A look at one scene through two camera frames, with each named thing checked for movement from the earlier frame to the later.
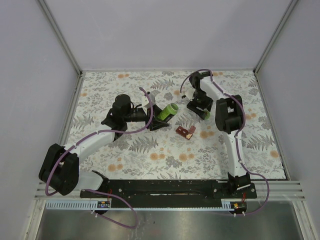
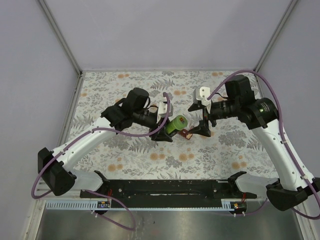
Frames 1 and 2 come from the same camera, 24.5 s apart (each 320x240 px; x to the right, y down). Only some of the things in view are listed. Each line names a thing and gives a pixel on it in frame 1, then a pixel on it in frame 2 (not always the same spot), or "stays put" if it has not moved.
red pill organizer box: (184, 132) stays put
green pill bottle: (169, 110) -> (179, 122)
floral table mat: (188, 147) stays put
